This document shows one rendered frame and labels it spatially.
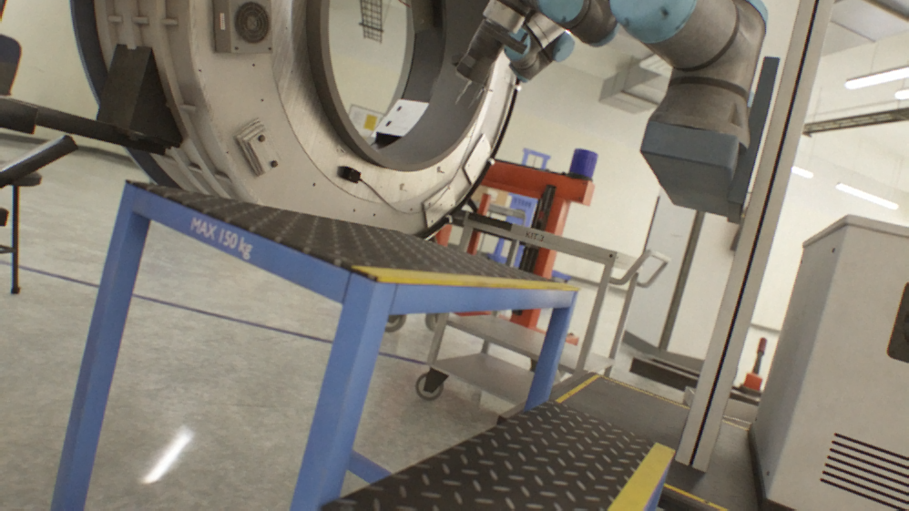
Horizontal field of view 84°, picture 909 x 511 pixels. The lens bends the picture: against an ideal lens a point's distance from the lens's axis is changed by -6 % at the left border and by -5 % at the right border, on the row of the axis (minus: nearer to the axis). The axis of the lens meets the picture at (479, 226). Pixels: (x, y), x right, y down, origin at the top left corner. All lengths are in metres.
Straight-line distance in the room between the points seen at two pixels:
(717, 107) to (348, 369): 0.78
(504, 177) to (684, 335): 2.31
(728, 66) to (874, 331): 0.50
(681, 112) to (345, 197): 0.93
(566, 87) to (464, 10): 9.38
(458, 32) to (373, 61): 8.78
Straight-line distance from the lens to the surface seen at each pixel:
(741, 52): 1.07
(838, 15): 6.40
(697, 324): 4.43
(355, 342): 0.46
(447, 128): 1.90
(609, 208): 11.51
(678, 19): 0.93
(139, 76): 1.38
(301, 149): 1.40
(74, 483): 0.88
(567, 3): 1.20
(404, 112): 2.10
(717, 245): 4.42
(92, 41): 1.61
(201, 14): 1.23
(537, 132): 11.02
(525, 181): 2.53
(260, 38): 1.23
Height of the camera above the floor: 0.67
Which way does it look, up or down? 1 degrees down
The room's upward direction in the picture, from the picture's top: 16 degrees clockwise
